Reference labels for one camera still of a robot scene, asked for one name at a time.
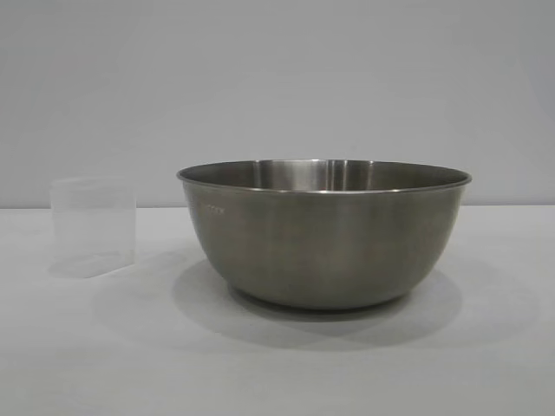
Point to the stainless steel mixing bowl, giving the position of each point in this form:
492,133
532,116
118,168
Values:
321,242

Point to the clear plastic measuring cup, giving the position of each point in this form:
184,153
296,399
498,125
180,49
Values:
93,225

